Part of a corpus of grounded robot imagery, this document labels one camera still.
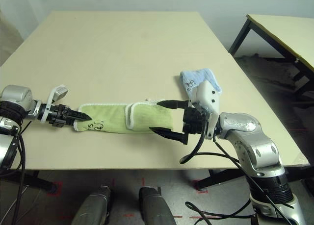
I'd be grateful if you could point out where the black table leg base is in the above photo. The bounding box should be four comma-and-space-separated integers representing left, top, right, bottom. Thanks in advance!
0, 170, 61, 194
196, 165, 314, 190

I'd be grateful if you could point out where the grey robot left leg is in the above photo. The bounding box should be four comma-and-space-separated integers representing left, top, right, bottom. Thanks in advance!
71, 185, 112, 225

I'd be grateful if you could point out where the folded light blue towel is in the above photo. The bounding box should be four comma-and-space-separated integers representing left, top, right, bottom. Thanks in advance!
180, 68, 222, 100

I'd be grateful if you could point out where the green towel with white trim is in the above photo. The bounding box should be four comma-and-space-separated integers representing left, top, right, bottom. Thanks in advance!
73, 99, 174, 133

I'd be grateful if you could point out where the beige side table black frame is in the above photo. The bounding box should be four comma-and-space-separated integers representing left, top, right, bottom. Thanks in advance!
228, 13, 314, 93

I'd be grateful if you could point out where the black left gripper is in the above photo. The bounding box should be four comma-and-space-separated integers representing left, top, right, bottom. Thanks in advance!
45, 103, 92, 129

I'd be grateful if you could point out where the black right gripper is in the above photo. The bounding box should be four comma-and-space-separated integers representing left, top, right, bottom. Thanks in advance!
149, 100, 212, 145

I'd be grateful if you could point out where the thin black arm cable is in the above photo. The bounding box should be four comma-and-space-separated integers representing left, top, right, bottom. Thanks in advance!
185, 200, 256, 220

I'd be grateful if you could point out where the black right camera cable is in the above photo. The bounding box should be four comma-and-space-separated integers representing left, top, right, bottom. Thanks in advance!
179, 122, 246, 165

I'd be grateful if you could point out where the black left camera cable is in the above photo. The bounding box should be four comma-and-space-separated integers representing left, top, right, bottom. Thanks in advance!
9, 121, 32, 225

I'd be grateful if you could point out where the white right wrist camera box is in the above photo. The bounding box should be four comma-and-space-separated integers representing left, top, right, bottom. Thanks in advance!
195, 79, 221, 140

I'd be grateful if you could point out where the black camera cable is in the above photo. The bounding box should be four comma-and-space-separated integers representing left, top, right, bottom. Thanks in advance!
179, 122, 246, 165
9, 121, 32, 225

